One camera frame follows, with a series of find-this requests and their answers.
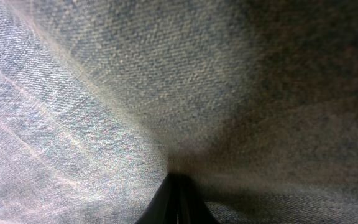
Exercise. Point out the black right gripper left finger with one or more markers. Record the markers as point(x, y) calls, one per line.
point(163, 209)

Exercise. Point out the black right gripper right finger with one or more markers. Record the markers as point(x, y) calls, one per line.
point(192, 208)

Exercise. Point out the light blue denim jeans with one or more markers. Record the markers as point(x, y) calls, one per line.
point(257, 101)

